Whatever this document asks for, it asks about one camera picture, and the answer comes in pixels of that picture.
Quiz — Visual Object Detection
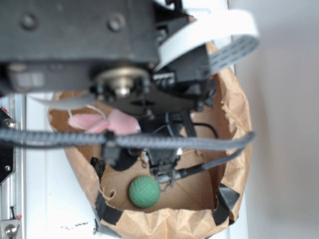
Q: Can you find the brown paper bag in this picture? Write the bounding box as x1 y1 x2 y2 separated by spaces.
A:
47 14 254 239

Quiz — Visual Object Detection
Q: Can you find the grey braided cable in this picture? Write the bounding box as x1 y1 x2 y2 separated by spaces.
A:
0 129 255 172

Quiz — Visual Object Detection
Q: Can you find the aluminium frame rail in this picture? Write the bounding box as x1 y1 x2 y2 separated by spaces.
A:
0 95 26 239

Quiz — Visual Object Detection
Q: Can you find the pink plush bunny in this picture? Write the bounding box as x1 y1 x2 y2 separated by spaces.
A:
67 105 141 135

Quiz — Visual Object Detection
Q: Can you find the green textured ball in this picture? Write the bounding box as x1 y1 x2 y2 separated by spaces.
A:
129 176 161 209

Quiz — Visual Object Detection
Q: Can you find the white flat ribbon cable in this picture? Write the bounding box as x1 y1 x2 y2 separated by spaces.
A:
156 8 260 75

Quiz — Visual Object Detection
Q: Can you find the black metal bracket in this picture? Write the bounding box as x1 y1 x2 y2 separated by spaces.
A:
0 107 15 185

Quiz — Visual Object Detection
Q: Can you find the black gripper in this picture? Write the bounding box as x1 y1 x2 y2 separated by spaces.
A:
0 0 217 190

